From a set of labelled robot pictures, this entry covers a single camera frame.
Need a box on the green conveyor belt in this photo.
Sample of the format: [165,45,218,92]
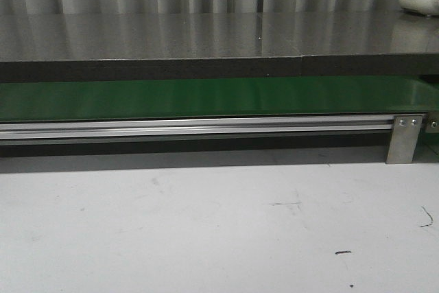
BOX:
[1,76,438,122]

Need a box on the dark grey stone counter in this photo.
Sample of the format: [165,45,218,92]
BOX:
[1,11,438,83]

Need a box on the conveyor end roller plate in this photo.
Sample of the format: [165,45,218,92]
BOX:
[425,111,439,134]

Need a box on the aluminium conveyor side rail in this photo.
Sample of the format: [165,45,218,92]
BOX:
[1,115,394,141]

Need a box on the steel conveyor support bracket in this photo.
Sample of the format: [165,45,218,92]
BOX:
[386,115,423,165]

